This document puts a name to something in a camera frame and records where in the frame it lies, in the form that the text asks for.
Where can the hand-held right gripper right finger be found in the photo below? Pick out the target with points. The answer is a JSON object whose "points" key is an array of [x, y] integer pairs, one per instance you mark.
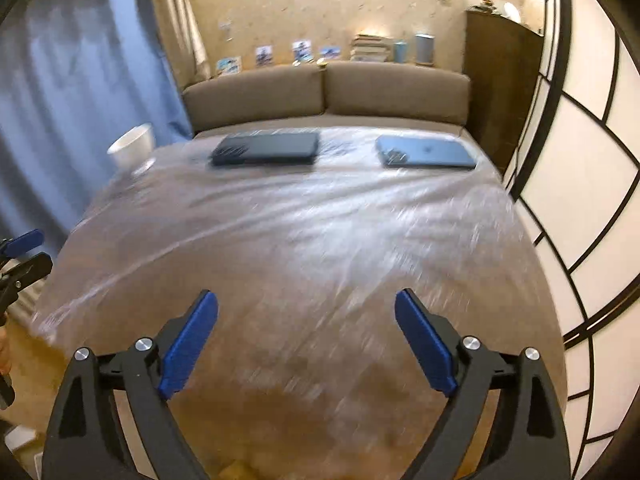
{"points": [[425, 345]]}

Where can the person's left hand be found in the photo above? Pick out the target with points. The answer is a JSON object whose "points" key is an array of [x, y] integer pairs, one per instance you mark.
{"points": [[3, 352]]}

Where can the large black phone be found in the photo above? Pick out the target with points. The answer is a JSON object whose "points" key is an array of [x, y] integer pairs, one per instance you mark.
{"points": [[270, 149]]}

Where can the white black-framed sliding screen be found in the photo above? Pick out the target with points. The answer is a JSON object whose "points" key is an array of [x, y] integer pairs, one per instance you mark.
{"points": [[575, 160]]}

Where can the dark wooden cabinet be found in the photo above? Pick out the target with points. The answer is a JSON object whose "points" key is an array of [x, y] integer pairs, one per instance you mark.
{"points": [[500, 85]]}

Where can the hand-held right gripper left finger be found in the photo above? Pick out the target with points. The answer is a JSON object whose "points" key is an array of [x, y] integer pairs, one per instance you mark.
{"points": [[190, 345]]}

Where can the large grey cylinder speaker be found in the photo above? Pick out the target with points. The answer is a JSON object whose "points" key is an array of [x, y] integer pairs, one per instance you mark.
{"points": [[424, 50]]}

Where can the blue curtain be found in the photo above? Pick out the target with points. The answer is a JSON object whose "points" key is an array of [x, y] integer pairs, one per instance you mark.
{"points": [[75, 85]]}

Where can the white footed ceramic bowl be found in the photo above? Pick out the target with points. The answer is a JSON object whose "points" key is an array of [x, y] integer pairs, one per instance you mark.
{"points": [[131, 145]]}

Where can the small ornament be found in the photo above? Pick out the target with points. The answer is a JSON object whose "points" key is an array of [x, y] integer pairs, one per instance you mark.
{"points": [[485, 5]]}

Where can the stack of books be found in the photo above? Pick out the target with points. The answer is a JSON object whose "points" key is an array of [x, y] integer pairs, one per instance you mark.
{"points": [[371, 48]]}

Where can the upright photo card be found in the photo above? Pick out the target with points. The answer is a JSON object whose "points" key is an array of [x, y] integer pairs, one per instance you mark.
{"points": [[302, 51], [264, 56]]}

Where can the small landscape photo card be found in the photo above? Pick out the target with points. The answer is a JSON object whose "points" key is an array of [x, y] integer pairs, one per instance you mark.
{"points": [[330, 52]]}

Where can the brown sofa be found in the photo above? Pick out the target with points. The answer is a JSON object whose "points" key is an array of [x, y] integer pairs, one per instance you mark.
{"points": [[390, 90]]}

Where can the beige curtain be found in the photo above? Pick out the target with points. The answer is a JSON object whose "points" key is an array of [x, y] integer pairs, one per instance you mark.
{"points": [[182, 20]]}

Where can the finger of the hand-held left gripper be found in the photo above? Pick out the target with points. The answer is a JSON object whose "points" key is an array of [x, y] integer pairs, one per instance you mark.
{"points": [[25, 241], [32, 265]]}

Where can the wide photo card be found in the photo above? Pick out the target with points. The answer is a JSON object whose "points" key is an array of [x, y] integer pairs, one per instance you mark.
{"points": [[228, 66]]}

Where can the white waste bin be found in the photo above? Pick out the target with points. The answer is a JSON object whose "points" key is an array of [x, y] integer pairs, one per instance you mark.
{"points": [[20, 439]]}

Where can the white round plate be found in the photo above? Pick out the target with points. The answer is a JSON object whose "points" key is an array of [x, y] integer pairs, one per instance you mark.
{"points": [[511, 12]]}

